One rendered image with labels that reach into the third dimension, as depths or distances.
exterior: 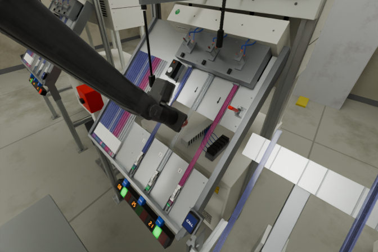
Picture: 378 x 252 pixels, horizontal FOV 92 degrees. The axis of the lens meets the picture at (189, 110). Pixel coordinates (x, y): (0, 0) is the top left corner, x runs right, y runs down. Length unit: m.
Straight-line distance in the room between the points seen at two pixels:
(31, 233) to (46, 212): 0.08
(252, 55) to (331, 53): 2.37
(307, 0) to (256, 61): 0.20
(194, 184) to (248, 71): 0.42
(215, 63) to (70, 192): 1.55
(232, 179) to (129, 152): 0.50
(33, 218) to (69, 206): 0.73
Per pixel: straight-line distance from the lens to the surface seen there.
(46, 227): 1.02
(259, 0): 0.71
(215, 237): 1.16
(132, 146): 0.86
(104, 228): 1.60
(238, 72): 0.63
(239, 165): 1.02
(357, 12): 2.97
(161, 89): 0.53
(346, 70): 3.01
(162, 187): 0.75
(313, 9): 0.66
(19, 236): 1.06
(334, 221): 1.86
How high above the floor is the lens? 1.41
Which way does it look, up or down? 37 degrees down
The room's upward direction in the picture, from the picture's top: 1 degrees clockwise
